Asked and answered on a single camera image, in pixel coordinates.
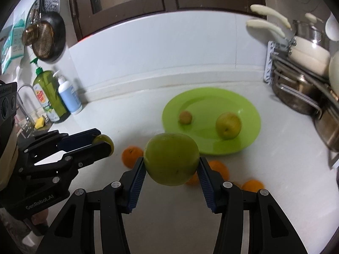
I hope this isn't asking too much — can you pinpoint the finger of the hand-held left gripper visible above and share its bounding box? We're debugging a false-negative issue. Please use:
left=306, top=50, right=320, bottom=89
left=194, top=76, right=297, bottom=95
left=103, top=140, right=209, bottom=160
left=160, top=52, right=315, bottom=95
left=20, top=141, right=114, bottom=189
left=17, top=128, right=103, bottom=154

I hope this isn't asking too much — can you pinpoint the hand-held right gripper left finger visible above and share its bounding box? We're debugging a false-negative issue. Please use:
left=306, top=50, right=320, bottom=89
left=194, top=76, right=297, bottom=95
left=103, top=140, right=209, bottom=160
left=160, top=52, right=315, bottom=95
left=36, top=157, right=147, bottom=254

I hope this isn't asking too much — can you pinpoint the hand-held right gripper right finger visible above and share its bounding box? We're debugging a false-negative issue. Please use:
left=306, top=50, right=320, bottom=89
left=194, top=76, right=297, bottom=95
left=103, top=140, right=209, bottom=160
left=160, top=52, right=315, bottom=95
left=198, top=157, right=309, bottom=254

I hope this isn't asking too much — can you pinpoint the orange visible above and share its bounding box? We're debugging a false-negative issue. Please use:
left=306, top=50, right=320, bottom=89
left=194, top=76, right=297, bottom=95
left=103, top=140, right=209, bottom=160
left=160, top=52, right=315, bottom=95
left=207, top=160, right=230, bottom=182
left=121, top=146, right=145, bottom=168
left=185, top=173, right=201, bottom=186
left=242, top=180, right=265, bottom=192

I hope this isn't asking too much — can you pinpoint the small green fruit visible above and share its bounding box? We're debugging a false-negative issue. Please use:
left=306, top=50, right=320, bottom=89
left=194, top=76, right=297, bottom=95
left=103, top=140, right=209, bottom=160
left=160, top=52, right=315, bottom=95
left=93, top=134, right=115, bottom=155

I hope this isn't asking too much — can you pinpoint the large green apple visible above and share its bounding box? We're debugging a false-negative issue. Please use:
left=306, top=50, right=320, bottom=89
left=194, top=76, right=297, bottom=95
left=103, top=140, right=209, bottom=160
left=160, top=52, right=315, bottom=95
left=143, top=133, right=200, bottom=186

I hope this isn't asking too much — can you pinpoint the green plate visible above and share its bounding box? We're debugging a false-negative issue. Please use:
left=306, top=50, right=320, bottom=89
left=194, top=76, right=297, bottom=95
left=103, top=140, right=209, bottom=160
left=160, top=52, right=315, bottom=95
left=162, top=87, right=262, bottom=156

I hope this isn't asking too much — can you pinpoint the person's left hand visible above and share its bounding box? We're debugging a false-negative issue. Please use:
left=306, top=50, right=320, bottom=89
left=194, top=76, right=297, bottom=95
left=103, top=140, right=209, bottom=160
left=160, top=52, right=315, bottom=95
left=32, top=208, right=49, bottom=225

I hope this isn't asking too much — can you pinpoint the white blue pump bottle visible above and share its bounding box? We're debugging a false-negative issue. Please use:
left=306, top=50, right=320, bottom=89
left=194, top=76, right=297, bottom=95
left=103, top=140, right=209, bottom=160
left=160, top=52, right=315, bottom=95
left=52, top=70, right=83, bottom=115

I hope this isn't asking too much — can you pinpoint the green dish soap bottle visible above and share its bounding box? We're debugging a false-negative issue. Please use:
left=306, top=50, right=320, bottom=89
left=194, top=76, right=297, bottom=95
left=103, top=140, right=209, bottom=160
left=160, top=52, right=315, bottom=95
left=30, top=58, right=71, bottom=123

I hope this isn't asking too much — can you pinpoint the yellow-green apple on plate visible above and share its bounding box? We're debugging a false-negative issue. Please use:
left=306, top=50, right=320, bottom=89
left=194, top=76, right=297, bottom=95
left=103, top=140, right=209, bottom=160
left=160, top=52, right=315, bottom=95
left=215, top=112, right=242, bottom=140

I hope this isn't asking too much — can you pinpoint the small brown fruit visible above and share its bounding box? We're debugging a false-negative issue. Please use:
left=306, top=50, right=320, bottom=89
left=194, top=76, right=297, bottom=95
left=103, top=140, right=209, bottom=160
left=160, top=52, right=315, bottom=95
left=179, top=111, right=193, bottom=125

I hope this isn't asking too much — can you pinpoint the steel faucet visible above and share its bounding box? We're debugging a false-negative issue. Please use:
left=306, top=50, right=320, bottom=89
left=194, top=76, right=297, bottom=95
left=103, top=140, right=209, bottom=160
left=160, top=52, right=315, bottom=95
left=16, top=84, right=36, bottom=127

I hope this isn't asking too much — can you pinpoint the brass mesh strainer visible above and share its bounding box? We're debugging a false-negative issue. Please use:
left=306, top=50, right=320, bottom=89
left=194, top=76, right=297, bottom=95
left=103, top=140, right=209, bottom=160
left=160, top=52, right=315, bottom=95
left=33, top=22, right=53, bottom=59

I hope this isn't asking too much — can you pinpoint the black frying pan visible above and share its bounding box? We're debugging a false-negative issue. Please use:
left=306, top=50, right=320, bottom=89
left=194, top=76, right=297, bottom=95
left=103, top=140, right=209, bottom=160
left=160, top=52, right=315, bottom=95
left=32, top=11, right=66, bottom=63

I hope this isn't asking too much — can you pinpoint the brass ladle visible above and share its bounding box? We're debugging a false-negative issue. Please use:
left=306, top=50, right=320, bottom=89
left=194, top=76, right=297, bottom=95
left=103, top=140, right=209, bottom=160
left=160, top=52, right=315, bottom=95
left=22, top=24, right=39, bottom=46

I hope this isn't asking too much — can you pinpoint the teal white paper box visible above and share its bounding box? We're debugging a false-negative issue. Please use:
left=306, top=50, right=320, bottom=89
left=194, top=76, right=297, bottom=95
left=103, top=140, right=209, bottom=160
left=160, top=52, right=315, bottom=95
left=12, top=18, right=26, bottom=59
left=0, top=29, right=14, bottom=72

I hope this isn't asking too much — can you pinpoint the white grey pot rack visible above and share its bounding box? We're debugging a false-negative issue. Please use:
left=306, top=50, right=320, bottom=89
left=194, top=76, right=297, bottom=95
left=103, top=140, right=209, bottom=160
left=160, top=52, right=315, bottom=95
left=263, top=41, right=339, bottom=170

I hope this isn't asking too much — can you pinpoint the perforated steel steamer plate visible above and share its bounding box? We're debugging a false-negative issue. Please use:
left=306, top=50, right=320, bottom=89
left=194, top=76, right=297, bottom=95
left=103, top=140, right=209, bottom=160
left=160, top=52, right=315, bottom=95
left=26, top=0, right=61, bottom=32

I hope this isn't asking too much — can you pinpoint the white ceramic pot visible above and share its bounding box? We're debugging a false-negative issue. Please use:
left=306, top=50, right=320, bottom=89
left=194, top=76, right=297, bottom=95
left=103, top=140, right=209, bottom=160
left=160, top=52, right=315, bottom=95
left=328, top=54, right=339, bottom=93

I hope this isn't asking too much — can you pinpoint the steel pot with lid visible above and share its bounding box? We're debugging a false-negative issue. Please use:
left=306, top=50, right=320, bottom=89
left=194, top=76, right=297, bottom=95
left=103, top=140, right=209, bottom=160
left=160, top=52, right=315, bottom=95
left=294, top=13, right=327, bottom=46

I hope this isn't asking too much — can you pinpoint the white ladle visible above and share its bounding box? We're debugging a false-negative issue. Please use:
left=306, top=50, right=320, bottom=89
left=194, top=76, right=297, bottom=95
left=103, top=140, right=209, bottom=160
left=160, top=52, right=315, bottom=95
left=325, top=12, right=339, bottom=41

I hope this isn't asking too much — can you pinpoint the cream pan with handle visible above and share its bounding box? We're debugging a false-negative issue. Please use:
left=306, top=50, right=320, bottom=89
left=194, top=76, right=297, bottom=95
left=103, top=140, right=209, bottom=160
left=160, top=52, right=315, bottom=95
left=250, top=4, right=331, bottom=66
left=246, top=18, right=331, bottom=78

